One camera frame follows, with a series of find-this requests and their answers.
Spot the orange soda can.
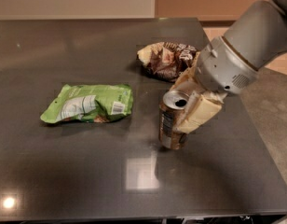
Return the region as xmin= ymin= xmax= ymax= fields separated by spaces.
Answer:
xmin=158 ymin=91 xmax=189 ymax=150

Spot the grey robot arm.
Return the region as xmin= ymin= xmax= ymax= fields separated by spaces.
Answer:
xmin=171 ymin=0 xmax=287 ymax=133

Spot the brown crumpled chip bag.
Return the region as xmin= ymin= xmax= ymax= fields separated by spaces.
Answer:
xmin=137 ymin=42 xmax=199 ymax=82

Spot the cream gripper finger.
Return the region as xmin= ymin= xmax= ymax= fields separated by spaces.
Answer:
xmin=170 ymin=51 xmax=203 ymax=96
xmin=175 ymin=91 xmax=227 ymax=133

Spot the green rice chip bag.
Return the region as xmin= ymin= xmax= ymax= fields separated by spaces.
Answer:
xmin=40 ymin=84 xmax=133 ymax=124

